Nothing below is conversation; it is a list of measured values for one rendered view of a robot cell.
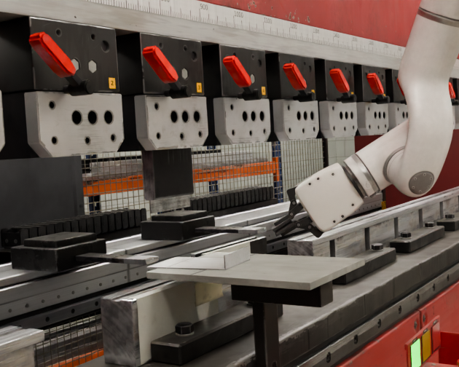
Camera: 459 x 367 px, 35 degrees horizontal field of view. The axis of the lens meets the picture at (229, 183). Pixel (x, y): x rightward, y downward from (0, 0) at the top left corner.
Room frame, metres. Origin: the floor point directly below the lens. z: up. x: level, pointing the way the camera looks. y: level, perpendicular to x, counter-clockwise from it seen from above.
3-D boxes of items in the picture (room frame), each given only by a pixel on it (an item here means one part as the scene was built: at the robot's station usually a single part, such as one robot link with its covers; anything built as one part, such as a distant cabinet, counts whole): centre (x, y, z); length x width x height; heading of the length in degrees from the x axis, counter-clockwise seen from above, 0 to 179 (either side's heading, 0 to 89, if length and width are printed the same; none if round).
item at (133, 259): (1.20, 0.24, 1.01); 0.26 x 0.12 x 0.05; 57
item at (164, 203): (1.13, 0.09, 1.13); 0.10 x 0.02 x 0.10; 147
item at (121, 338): (1.17, 0.06, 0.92); 0.39 x 0.06 x 0.10; 147
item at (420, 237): (1.94, -0.50, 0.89); 0.30 x 0.05 x 0.03; 147
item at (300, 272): (1.05, -0.03, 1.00); 0.26 x 0.18 x 0.01; 57
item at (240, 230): (1.49, 0.05, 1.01); 0.26 x 0.12 x 0.05; 57
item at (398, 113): (1.94, -0.44, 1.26); 0.15 x 0.09 x 0.17; 147
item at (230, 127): (1.27, 0.00, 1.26); 0.15 x 0.09 x 0.17; 147
